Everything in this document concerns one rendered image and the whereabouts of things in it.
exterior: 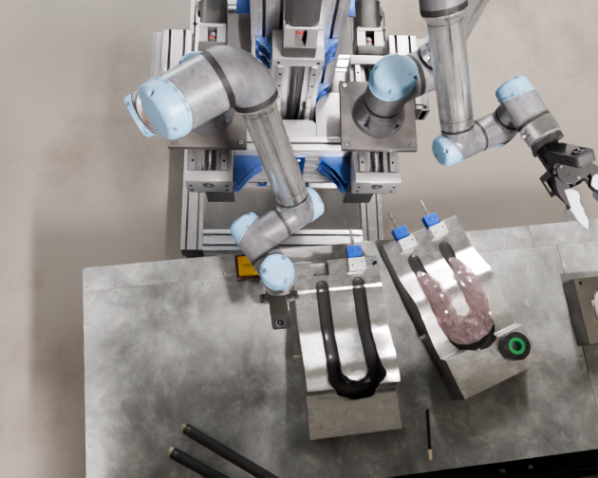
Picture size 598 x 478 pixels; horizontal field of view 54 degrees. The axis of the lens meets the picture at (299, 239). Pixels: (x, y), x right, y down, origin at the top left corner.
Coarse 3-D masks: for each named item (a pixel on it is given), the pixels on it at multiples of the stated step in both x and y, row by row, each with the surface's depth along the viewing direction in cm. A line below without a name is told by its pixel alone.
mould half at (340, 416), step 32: (352, 320) 169; (384, 320) 170; (320, 352) 163; (352, 352) 163; (384, 352) 163; (320, 384) 159; (384, 384) 162; (320, 416) 163; (352, 416) 164; (384, 416) 164
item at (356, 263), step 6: (354, 246) 173; (360, 246) 173; (348, 252) 173; (354, 252) 173; (360, 252) 173; (348, 258) 171; (354, 258) 171; (360, 258) 171; (348, 264) 170; (354, 264) 170; (360, 264) 170; (348, 270) 171; (354, 270) 171; (360, 270) 172
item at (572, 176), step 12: (540, 144) 125; (552, 144) 126; (540, 156) 129; (552, 168) 124; (564, 168) 123; (576, 168) 122; (588, 168) 122; (540, 180) 130; (552, 180) 126; (564, 180) 122; (576, 180) 122; (552, 192) 128
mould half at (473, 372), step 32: (448, 224) 182; (384, 256) 181; (416, 288) 173; (448, 288) 172; (416, 320) 176; (512, 320) 173; (448, 352) 169; (480, 352) 166; (448, 384) 171; (480, 384) 164
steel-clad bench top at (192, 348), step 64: (320, 256) 182; (512, 256) 187; (576, 256) 188; (128, 320) 173; (192, 320) 174; (256, 320) 176; (128, 384) 168; (192, 384) 169; (256, 384) 170; (512, 384) 175; (576, 384) 176; (128, 448) 163; (192, 448) 164; (256, 448) 165; (320, 448) 167; (384, 448) 168; (448, 448) 169; (512, 448) 170; (576, 448) 171
